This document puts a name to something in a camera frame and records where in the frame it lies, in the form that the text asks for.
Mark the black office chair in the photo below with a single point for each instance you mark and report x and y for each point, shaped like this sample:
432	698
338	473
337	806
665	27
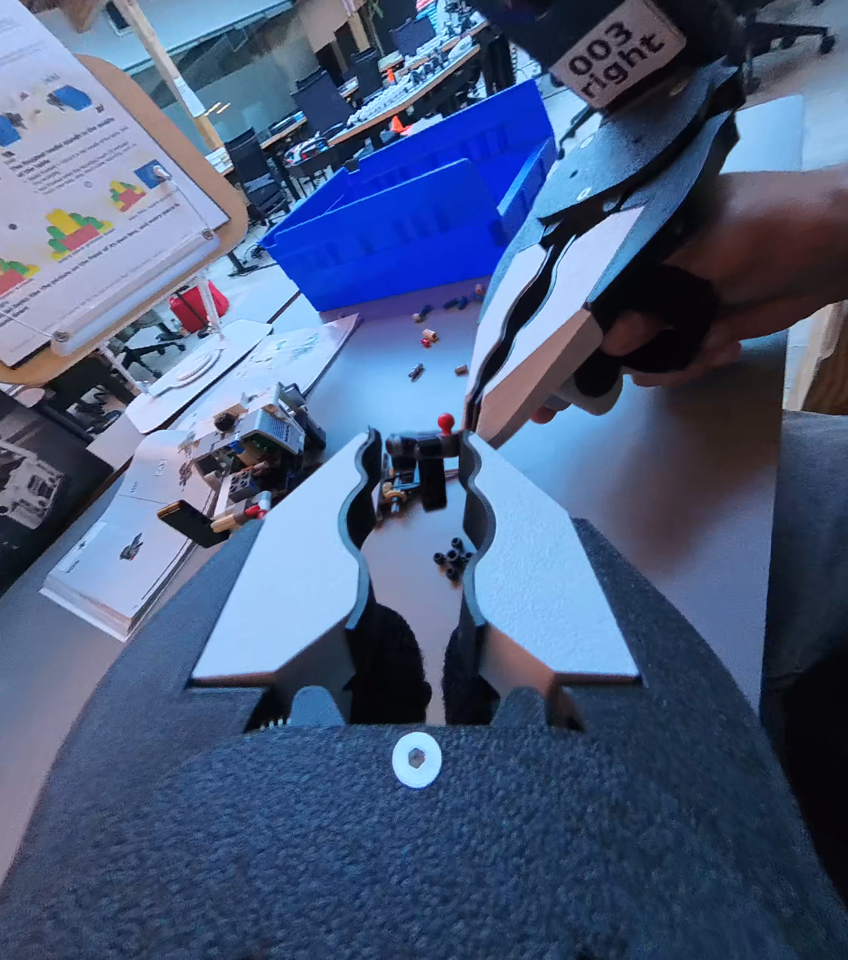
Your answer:
323	101

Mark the small black lego subassembly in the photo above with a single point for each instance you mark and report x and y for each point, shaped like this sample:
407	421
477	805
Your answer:
431	450

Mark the white lego truck model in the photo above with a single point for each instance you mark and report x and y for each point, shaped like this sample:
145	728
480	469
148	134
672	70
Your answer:
274	439

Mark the person's right hand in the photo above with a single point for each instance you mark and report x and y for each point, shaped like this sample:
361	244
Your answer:
746	247

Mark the lego truck set box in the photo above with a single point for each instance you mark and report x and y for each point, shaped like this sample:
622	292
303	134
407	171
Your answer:
4	487

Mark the open lego instruction booklet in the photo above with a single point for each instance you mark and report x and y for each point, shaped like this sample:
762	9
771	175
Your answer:
116	555

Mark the blue plastic bin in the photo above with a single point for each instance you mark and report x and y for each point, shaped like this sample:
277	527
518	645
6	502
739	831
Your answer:
484	127
394	240

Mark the cluster of black lego pins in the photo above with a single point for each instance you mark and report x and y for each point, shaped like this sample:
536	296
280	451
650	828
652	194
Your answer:
454	559

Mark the long wooden work table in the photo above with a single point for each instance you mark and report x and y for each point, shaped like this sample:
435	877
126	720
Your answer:
431	71

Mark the scattered loose lego pieces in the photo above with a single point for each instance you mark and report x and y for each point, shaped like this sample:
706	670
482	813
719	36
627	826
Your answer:
430	337

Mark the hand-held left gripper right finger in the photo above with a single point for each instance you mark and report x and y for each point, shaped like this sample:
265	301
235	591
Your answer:
544	570

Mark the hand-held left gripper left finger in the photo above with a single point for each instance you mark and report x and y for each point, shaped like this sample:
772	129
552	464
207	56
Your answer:
296	570

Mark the red bag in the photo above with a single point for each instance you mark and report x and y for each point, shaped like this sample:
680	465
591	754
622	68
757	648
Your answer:
195	307

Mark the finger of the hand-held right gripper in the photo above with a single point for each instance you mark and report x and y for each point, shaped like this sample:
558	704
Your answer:
566	300
495	330

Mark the printed instruction sheet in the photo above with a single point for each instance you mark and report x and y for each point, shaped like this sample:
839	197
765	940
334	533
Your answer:
56	150

